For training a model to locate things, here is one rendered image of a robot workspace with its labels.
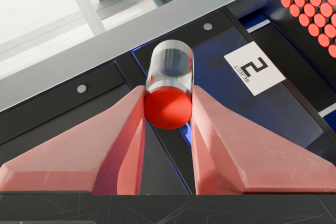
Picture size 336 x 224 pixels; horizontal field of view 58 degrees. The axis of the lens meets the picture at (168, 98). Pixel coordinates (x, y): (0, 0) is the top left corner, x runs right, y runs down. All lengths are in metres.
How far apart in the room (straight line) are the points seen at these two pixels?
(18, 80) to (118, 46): 0.18
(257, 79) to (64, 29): 4.29
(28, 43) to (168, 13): 4.24
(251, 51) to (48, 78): 0.34
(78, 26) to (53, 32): 0.35
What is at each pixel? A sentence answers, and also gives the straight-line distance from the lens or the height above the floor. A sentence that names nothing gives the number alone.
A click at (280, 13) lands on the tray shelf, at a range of 0.65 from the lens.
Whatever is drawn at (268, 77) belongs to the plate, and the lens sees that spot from 0.51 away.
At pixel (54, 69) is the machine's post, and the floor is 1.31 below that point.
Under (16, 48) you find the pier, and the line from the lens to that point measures 4.78.
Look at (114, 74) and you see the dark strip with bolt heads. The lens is 0.51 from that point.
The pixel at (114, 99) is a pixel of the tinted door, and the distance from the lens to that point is 0.50.
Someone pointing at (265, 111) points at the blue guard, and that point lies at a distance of 0.48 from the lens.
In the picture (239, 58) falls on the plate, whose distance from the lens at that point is 0.52.
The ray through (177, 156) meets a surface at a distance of 0.44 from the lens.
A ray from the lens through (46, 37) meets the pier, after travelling 4.70.
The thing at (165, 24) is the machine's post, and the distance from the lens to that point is 0.56.
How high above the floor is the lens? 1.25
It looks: 10 degrees down
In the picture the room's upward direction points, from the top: 117 degrees counter-clockwise
